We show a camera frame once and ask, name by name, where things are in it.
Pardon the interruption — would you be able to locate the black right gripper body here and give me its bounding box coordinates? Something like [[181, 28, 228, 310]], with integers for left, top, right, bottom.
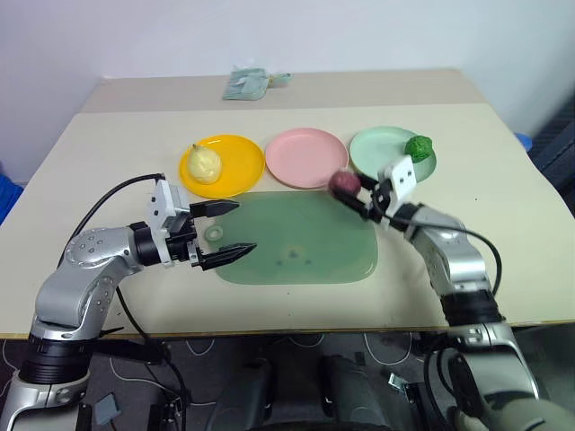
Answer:
[[363, 180, 394, 225]]

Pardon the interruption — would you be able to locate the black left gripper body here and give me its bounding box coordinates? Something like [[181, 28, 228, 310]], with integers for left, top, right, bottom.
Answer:
[[164, 214, 207, 270]]

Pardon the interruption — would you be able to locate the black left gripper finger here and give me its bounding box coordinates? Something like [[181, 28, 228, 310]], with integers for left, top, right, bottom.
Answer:
[[197, 242, 259, 273], [189, 199, 242, 221]]

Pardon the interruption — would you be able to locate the purple round toy item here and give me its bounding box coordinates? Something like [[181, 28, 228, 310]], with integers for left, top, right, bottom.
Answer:
[[327, 168, 363, 197]]

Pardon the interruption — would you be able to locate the green round plate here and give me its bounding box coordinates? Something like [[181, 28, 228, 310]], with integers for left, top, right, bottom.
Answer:
[[349, 126, 438, 183]]

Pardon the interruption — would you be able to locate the yellow round plate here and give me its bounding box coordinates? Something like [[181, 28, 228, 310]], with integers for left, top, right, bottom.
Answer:
[[179, 134, 266, 200]]

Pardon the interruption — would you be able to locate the pink round plate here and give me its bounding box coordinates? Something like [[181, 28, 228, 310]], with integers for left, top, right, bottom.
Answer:
[[264, 127, 349, 189]]

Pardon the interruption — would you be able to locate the yellow toy pear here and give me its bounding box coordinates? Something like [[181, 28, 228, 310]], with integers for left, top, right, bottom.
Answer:
[[186, 143, 224, 186]]

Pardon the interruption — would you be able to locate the green toy vegetable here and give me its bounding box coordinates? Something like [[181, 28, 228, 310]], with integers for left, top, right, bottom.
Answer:
[[404, 135, 435, 163]]

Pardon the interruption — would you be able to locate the green rectangular tray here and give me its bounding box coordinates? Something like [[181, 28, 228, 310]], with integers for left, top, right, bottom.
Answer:
[[203, 190, 380, 286]]

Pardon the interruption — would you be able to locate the clear bag with teal contents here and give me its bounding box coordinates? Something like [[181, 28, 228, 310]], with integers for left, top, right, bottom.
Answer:
[[221, 65, 270, 102]]

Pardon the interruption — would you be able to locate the small clear plastic bag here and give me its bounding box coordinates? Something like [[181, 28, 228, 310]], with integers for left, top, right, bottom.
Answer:
[[266, 71, 295, 89]]

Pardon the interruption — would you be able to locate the dark rounded shape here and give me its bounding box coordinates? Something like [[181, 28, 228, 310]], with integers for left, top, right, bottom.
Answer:
[[317, 353, 408, 431], [205, 357, 276, 431]]

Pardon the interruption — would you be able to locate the small grey box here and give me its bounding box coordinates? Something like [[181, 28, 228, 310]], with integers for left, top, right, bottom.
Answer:
[[93, 393, 122, 426]]

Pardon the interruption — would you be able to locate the dark slatted object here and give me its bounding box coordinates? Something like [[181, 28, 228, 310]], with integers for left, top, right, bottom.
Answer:
[[528, 94, 575, 190]]

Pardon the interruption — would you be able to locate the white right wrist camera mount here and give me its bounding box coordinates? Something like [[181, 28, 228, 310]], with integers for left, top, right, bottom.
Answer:
[[378, 154, 420, 217]]

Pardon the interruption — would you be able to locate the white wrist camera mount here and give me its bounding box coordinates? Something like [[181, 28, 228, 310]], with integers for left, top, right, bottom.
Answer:
[[378, 154, 420, 217], [144, 178, 193, 270]]

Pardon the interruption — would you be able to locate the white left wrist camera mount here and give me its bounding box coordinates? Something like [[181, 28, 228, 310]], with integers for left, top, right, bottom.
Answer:
[[144, 178, 193, 270]]

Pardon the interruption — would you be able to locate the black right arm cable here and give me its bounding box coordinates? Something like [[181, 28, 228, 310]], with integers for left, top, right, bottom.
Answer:
[[388, 215, 503, 297]]

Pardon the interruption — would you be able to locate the black under-table frame bar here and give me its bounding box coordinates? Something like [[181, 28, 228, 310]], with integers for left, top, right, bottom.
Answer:
[[88, 337, 164, 365]]

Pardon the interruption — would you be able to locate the white floor cable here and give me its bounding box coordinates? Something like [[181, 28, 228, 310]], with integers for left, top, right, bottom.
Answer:
[[362, 332, 415, 367]]

